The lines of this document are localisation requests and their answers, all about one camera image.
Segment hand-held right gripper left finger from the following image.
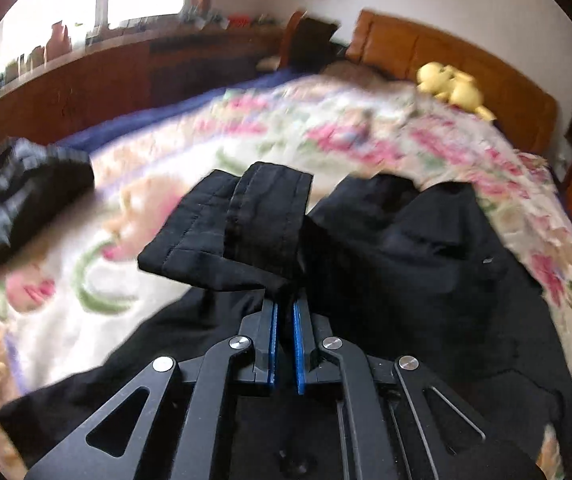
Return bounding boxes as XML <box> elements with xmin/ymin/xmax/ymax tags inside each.
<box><xmin>23</xmin><ymin>298</ymin><xmax>280</xmax><ymax>480</ymax></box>

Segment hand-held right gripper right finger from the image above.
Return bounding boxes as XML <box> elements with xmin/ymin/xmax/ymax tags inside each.
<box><xmin>291</xmin><ymin>298</ymin><xmax>488</xmax><ymax>480</ymax></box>

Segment black pants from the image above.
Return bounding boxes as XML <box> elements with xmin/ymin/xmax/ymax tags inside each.
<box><xmin>0</xmin><ymin>162</ymin><xmax>572</xmax><ymax>480</ymax></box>

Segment floral blanket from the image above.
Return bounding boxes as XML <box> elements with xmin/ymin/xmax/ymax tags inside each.
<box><xmin>0</xmin><ymin>76</ymin><xmax>572</xmax><ymax>480</ymax></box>

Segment blue bed sheet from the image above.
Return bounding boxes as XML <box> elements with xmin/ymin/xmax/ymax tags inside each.
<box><xmin>60</xmin><ymin>67</ymin><xmax>293</xmax><ymax>155</ymax></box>

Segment crumpled black garment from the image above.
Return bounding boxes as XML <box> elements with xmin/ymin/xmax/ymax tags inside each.
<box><xmin>0</xmin><ymin>137</ymin><xmax>97</xmax><ymax>297</ymax></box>

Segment yellow plush toy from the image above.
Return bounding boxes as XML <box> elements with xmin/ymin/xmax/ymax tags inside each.
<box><xmin>416</xmin><ymin>61</ymin><xmax>498</xmax><ymax>122</ymax></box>

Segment wooden chair with dark cloth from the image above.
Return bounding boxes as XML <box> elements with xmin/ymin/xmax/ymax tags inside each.
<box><xmin>280</xmin><ymin>10</ymin><xmax>343</xmax><ymax>74</ymax></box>

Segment long wooden desk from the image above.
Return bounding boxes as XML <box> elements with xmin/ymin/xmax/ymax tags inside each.
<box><xmin>0</xmin><ymin>24</ymin><xmax>288</xmax><ymax>162</ymax></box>

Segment wooden headboard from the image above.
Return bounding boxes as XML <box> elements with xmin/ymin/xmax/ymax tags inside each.
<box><xmin>345</xmin><ymin>8</ymin><xmax>560</xmax><ymax>161</ymax></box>

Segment brown jar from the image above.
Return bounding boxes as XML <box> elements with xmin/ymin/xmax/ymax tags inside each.
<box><xmin>46</xmin><ymin>21</ymin><xmax>73</xmax><ymax>59</ymax></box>

